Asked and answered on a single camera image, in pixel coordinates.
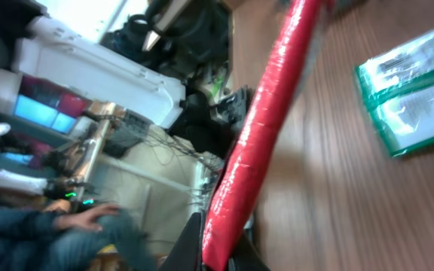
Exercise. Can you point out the seated person in jeans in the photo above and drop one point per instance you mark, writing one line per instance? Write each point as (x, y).
(30, 241)

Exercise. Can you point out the green 3M gloves package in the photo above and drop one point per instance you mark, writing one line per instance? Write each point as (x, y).
(397, 90)

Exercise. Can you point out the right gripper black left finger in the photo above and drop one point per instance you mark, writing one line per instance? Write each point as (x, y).
(186, 253)

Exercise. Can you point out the person's bare hand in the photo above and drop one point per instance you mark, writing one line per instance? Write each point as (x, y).
(86, 220)

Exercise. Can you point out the red Nescafe coffee sachet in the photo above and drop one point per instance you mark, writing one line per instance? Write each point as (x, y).
(289, 62)

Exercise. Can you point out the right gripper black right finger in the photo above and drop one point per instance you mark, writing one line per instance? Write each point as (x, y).
(245, 257)

